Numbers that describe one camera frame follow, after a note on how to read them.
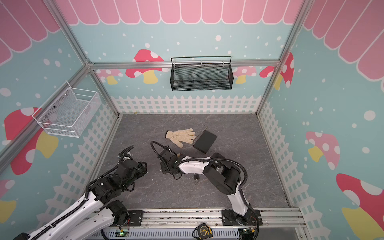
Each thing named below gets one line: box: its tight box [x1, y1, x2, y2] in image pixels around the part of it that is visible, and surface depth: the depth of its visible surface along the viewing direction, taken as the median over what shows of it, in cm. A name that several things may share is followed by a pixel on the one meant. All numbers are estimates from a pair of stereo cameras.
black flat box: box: [193, 130, 218, 154], surface depth 107 cm
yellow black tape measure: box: [192, 223, 213, 240], surface depth 70 cm
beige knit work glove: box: [165, 128, 196, 148], surface depth 108 cm
